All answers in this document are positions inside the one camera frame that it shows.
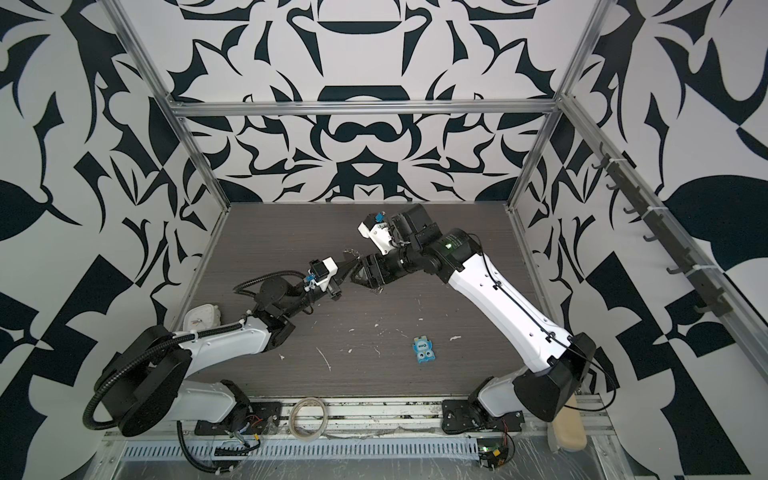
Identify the aluminium frame crossbar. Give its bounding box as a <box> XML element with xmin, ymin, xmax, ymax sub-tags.
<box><xmin>170</xmin><ymin>99</ymin><xmax>556</xmax><ymax>117</ymax></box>

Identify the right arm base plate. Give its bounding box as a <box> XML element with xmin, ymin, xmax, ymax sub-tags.
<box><xmin>440</xmin><ymin>400</ymin><xmax>525</xmax><ymax>435</ymax></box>

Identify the white round device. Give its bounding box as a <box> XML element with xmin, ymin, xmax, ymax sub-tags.
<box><xmin>182</xmin><ymin>304</ymin><xmax>221</xmax><ymax>332</ymax></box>

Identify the clear tape roll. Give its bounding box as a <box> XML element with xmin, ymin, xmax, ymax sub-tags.
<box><xmin>288</xmin><ymin>397</ymin><xmax>329</xmax><ymax>443</ymax></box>

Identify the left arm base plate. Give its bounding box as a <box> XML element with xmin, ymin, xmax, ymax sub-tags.
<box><xmin>194</xmin><ymin>401</ymin><xmax>282</xmax><ymax>436</ymax></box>

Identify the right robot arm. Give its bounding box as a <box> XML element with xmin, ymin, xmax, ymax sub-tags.
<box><xmin>355</xmin><ymin>205</ymin><xmax>596</xmax><ymax>422</ymax></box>

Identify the small green circuit board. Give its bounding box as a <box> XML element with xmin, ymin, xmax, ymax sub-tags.
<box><xmin>478</xmin><ymin>437</ymin><xmax>516</xmax><ymax>470</ymax></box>

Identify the blue owl keychain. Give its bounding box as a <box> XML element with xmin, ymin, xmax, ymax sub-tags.
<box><xmin>413</xmin><ymin>336</ymin><xmax>436</xmax><ymax>364</ymax></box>

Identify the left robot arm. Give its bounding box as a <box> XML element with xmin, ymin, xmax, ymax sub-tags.
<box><xmin>82</xmin><ymin>253</ymin><xmax>361</xmax><ymax>437</ymax></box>

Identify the black wall hook rail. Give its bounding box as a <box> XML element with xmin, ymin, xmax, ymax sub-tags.
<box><xmin>594</xmin><ymin>143</ymin><xmax>733</xmax><ymax>317</ymax></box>

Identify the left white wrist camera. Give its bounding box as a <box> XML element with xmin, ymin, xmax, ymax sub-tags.
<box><xmin>304</xmin><ymin>257</ymin><xmax>338</xmax><ymax>292</ymax></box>

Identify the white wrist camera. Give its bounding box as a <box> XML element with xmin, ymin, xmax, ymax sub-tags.
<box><xmin>358</xmin><ymin>212</ymin><xmax>397</xmax><ymax>255</ymax></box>
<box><xmin>304</xmin><ymin>257</ymin><xmax>338</xmax><ymax>292</ymax></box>

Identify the white perforated cable duct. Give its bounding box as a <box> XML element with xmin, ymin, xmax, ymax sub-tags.
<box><xmin>119</xmin><ymin>436</ymin><xmax>481</xmax><ymax>462</ymax></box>

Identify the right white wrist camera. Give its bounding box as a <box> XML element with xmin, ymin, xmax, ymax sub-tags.
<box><xmin>358</xmin><ymin>212</ymin><xmax>397</xmax><ymax>255</ymax></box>

